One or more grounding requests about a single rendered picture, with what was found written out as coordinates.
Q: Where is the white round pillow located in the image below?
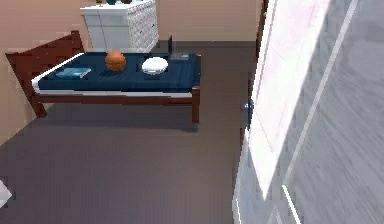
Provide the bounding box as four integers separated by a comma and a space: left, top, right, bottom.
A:
141, 56, 169, 76

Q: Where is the orange basketball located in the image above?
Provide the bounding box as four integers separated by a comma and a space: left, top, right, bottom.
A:
104, 50, 127, 72

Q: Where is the dark wood bed blue cover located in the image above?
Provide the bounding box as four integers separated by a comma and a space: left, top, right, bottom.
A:
5, 30, 202, 124

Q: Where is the white room door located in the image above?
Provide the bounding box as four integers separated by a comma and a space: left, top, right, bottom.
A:
232, 0, 384, 224

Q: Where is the dark door handle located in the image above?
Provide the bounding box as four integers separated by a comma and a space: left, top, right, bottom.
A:
243, 98, 255, 131

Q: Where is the grey open laptop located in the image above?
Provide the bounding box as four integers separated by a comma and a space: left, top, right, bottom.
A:
167, 34, 190, 62

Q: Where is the white chest of drawers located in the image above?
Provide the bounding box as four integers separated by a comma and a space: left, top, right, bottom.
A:
79, 0, 160, 54

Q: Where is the blue book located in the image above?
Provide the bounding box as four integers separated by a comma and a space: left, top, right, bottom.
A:
55, 67, 92, 80

